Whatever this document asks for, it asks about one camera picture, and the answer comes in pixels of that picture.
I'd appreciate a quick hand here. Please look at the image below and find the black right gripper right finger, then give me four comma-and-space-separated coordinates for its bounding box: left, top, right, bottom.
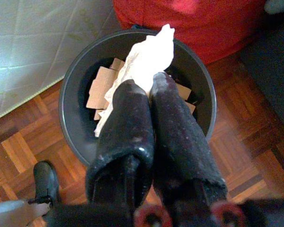
149, 71, 229, 209

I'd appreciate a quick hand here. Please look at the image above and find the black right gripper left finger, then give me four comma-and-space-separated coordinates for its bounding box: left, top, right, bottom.
85, 79, 156, 213

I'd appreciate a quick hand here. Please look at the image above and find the white tissue paper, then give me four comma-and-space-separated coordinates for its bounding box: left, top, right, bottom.
93, 23, 176, 138

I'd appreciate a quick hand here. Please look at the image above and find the brown cardboard piece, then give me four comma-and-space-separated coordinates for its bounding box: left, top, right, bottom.
172, 80, 197, 114
85, 58, 126, 121

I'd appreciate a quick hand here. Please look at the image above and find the black round waste bin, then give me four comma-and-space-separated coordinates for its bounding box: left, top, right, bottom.
58, 28, 217, 167

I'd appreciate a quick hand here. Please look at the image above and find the black robot foot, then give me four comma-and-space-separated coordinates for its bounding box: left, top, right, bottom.
33, 160, 61, 209

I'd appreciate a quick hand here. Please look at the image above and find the white quilted mattress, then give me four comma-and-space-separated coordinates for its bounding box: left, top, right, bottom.
0, 0, 124, 123

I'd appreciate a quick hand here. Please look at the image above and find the silver robot leg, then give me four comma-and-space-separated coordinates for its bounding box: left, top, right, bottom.
0, 200, 52, 227

